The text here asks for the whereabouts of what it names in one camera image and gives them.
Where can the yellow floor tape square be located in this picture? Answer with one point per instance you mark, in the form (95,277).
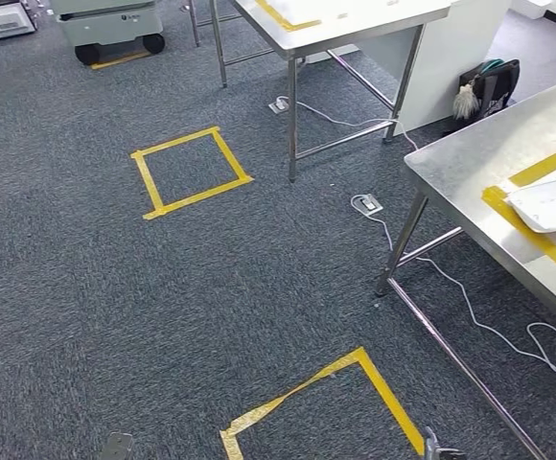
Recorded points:
(388,400)
(148,184)

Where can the black bag with tassel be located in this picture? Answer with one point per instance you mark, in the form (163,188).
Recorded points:
(496,89)

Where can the white plastic shell part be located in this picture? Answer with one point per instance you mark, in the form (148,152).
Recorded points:
(551,203)

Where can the steel table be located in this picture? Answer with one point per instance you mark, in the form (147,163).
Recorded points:
(378,22)

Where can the white wheeled cart robot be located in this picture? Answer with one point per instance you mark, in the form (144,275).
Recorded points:
(110,25)

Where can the grey flat device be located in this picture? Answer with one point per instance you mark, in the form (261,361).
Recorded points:
(0,19)

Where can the yellow floor tape strip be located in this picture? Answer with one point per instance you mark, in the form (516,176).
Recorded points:
(119,60)

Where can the yellow workbench tape outline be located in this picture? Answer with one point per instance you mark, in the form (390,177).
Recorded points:
(496,200)

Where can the white desk side panel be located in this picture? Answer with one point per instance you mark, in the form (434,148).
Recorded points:
(450,63)

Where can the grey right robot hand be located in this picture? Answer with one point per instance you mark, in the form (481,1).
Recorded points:
(431,447)

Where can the steel workbench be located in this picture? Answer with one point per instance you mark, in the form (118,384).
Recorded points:
(474,152)

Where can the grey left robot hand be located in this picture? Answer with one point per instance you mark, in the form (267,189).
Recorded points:
(115,447)

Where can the floor power socket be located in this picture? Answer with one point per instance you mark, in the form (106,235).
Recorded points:
(368,204)
(278,106)

